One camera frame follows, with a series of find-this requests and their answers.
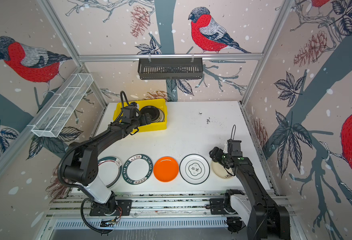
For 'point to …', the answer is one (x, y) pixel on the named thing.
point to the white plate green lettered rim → (137, 169)
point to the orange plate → (166, 169)
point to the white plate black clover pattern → (194, 169)
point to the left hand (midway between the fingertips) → (145, 116)
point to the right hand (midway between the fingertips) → (214, 156)
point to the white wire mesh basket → (50, 120)
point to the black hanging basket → (170, 68)
